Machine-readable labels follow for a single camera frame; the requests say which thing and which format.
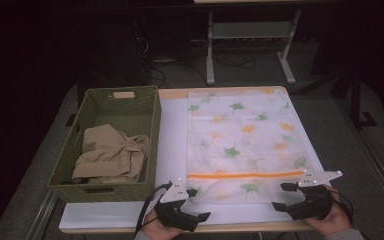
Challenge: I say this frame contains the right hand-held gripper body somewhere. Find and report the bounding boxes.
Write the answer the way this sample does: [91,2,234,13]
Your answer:
[286,169,344,221]

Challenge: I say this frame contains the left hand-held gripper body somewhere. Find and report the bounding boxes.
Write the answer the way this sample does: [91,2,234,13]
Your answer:
[154,177,200,233]

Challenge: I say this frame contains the leaf print mesh laundry bag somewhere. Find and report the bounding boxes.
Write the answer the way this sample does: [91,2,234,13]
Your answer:
[186,87,315,205]

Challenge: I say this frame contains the beige garment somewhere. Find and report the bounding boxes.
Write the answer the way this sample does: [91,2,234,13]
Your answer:
[71,123,151,185]

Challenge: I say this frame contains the green woven basket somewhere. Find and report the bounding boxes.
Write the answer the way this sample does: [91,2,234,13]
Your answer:
[46,85,163,204]

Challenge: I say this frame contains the person's left hand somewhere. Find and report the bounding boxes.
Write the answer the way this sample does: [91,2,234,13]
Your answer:
[141,208,183,240]

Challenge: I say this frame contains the person's right hand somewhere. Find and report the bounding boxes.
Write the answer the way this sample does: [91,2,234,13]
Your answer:
[303,185,353,235]

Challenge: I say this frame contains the white table mat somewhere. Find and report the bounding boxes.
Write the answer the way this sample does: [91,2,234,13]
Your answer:
[59,96,332,231]

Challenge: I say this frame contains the black metal stand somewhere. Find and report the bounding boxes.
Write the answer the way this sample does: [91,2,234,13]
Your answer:
[341,64,378,130]

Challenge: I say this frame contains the left hand-held gripper cable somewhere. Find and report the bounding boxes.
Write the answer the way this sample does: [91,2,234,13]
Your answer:
[134,181,174,235]

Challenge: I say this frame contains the black floor cables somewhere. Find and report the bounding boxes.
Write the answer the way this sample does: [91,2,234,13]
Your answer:
[149,39,258,88]

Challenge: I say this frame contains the white metal table frame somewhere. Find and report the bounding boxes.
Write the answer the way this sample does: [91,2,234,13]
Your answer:
[193,0,336,86]

